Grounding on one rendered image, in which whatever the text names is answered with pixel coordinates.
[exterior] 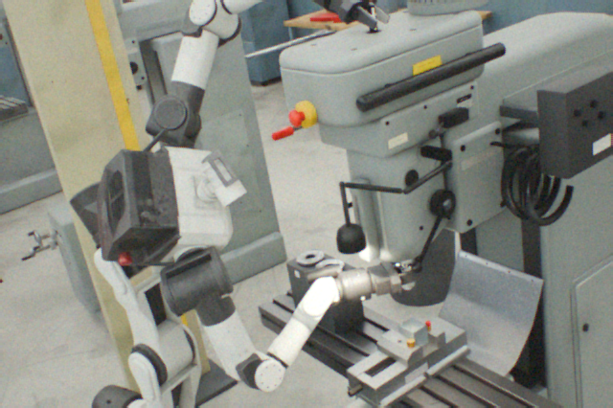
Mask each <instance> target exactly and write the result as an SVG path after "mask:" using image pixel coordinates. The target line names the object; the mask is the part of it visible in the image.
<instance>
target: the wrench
mask: <svg viewBox="0 0 613 408"><path fill-rule="evenodd" d="M331 34H336V31H335V30H333V31H329V32H328V30H323V31H321V32H318V33H315V34H313V35H310V36H304V37H301V38H297V39H295V40H292V41H288V42H286V43H283V44H281V45H277V46H274V47H271V48H268V49H265V50H261V51H259V52H256V53H254V54H251V55H247V56H244V57H245V58H252V57H260V56H262V55H266V54H269V53H272V52H275V51H278V50H281V49H283V48H286V47H289V46H292V45H295V44H298V43H302V42H304V41H307V40H310V39H312V38H316V37H319V36H328V35H331Z"/></svg>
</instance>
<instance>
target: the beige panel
mask: <svg viewBox="0 0 613 408"><path fill-rule="evenodd" d="M1 1H2V4H3V7H4V10H5V12H6V15H7V17H8V20H9V23H10V26H11V32H12V34H13V37H14V40H15V43H16V46H17V49H18V52H19V54H20V57H21V60H22V63H23V66H24V69H25V73H26V77H27V80H28V83H29V85H30V89H31V92H32V95H33V98H34V102H35V105H36V108H37V111H38V114H39V118H40V120H41V122H42V125H43V128H44V131H45V134H46V137H47V140H48V142H49V149H50V151H51V154H52V157H53V160H54V163H55V165H56V168H57V173H58V177H59V180H60V183H61V185H62V188H63V190H64V193H65V196H66V199H67V202H68V205H69V208H70V211H71V217H72V219H73V222H74V225H75V227H76V230H77V233H78V237H79V242H80V245H81V248H82V250H83V253H84V256H85V258H86V261H87V265H88V268H89V270H90V273H91V276H92V282H93V285H94V287H95V290H96V292H97V296H98V299H99V302H100V305H101V308H102V312H103V315H104V318H105V321H106V324H107V327H108V330H109V333H110V335H111V338H112V341H113V347H114V350H115V353H116V355H117V358H118V361H119V364H120V367H121V370H122V373H123V376H124V378H125V384H126V387H127V389H130V390H132V391H134V392H136V393H139V394H141V392H140V388H139V386H138V384H137V382H136V380H135V378H134V376H133V373H132V371H131V370H130V367H129V363H128V359H129V357H130V356H131V350H132V348H133V347H134V336H133V333H132V329H131V325H130V323H129V319H128V316H127V313H126V310H125V309H124V308H123V307H122V306H121V305H120V304H119V302H118V301H117V300H116V298H115V295H114V291H113V287H112V285H111V284H110V283H109V282H108V281H107V279H106V278H105V277H104V276H103V275H102V273H101V272H100V271H99V269H97V267H96V265H95V263H94V253H95V252H96V251H97V248H96V244H95V242H94V241H93V239H92V234H90V233H89V231H88V230H87V228H86V227H85V226H84V225H83V223H82V222H81V220H80V219H79V217H78V215H77V214H76V213H75V211H74V210H73V208H72V207H71V205H70V203H69V202H70V199H71V197H72V196H73V195H74V194H76V193H77V192H79V191H80V190H82V189H84V188H85V187H87V186H89V185H90V184H93V183H96V182H98V181H101V179H102V174H103V170H104V167H105V166H106V164H107V163H109V162H110V161H111V160H112V159H113V158H114V156H115V155H116V154H117V153H118V152H119V151H120V150H121V149H122V148H124V149H133V150H141V151H142V150H143V149H144V148H145V147H146V146H147V145H148V144H149V143H150V139H149V137H148V134H147V133H146V131H145V129H146V123H145V120H144V116H143V112H142V108H141V105H140V102H139V99H138V95H137V92H136V88H135V80H134V77H133V75H132V71H131V67H130V63H129V60H128V56H127V53H126V49H125V44H124V40H123V36H122V34H121V30H120V26H119V22H118V18H117V15H116V13H115V9H114V5H113V2H112V0H1ZM180 318H181V323H182V325H184V326H186V327H187V328H188V329H189V330H190V331H191V332H192V333H193V334H194V336H195V338H196V341H197V345H198V354H199V360H200V366H201V374H200V377H199V381H198V386H197V393H196V397H195V405H194V407H198V406H199V405H201V404H203V403H205V402H206V401H208V400H210V399H211V398H213V397H217V396H218V395H220V394H221V393H223V392H225V391H227V390H228V389H230V388H232V387H233V386H235V385H237V384H238V381H237V380H236V379H235V378H234V377H232V376H230V375H229V374H227V373H226V372H225V371H224V370H223V369H221V368H220V367H219V365H217V364H216V362H214V361H213V360H212V359H211V358H209V357H208V356H207V353H206V351H205V348H204V344H203V340H202V336H201V333H200V330H199V326H198V319H197V316H196V312H195V309H194V310H189V311H187V312H185V313H184V315H182V316H180Z"/></svg>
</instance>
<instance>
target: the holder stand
mask: <svg viewBox="0 0 613 408"><path fill-rule="evenodd" d="M338 263H339V264H340V266H341V268H342V272H343V271H346V270H350V269H354V268H355V267H352V266H350V265H348V264H346V263H344V262H343V261H340V260H338V259H336V258H334V257H332V256H329V255H327V254H325V253H324V252H322V251H320V250H317V249H315V248H314V249H312V250H309V251H305V252H304V253H302V254H301V255H299V256H298V258H296V259H294V260H292V261H289V262H287V263H286V268H287V273H288V278H289V282H290V287H291V290H292V295H293V300H294V305H295V309H297V308H298V306H299V304H300V303H301V301H302V300H303V299H304V297H305V295H306V294H307V292H308V290H309V289H310V288H311V287H312V286H313V283H310V284H307V282H306V278H305V273H304V272H305V271H308V270H311V269H315V268H323V267H326V266H330V265H334V264H338ZM364 319H365V313H364V308H363V303H362V302H361V303H356V304H352V305H348V306H346V305H345V304H344V303H343V302H342V303H339V304H338V305H336V306H331V307H329V308H328V309H327V310H326V311H325V312H324V315H323V317H322V318H321V320H320V321H319V323H318V325H319V326H321V327H323V328H324V329H326V330H328V331H331V332H333V333H334V334H338V333H340V332H342V331H345V330H346V329H348V328H350V327H352V326H353V325H355V324H357V323H358V322H360V321H362V320H364Z"/></svg>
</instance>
